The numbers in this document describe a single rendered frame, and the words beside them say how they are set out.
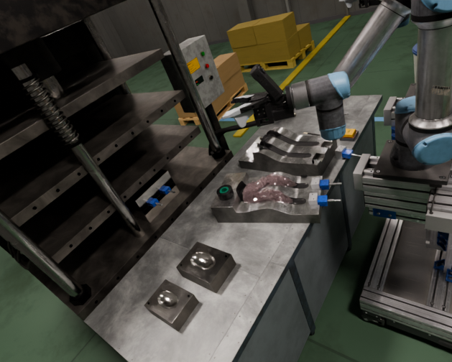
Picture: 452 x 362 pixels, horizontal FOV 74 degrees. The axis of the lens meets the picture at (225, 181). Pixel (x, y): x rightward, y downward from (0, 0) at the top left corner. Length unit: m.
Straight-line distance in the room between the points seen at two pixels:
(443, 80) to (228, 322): 0.99
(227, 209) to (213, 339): 0.57
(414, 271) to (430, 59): 1.28
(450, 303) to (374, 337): 0.42
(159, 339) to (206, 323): 0.19
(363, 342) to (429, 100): 1.37
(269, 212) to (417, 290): 0.90
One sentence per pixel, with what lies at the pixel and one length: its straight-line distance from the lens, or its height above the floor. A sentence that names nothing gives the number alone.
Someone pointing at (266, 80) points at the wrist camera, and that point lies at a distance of 0.89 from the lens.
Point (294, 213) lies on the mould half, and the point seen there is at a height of 0.85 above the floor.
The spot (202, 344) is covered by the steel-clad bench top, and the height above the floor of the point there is 0.80.
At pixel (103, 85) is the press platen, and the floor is 1.53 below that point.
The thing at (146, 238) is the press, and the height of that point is 0.78.
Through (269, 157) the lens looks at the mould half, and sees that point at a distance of 1.65.
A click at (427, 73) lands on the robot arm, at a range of 0.94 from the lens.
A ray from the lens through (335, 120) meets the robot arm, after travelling 0.93.
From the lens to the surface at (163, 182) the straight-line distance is 1.81.
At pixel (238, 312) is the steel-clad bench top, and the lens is 1.21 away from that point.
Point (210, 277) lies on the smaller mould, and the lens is 1.24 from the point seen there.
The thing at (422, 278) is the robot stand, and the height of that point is 0.21.
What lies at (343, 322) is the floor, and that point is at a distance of 2.02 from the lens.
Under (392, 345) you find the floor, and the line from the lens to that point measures 1.98.
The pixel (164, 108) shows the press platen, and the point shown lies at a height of 1.27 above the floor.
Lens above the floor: 1.81
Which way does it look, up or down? 34 degrees down
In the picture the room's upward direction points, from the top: 23 degrees counter-clockwise
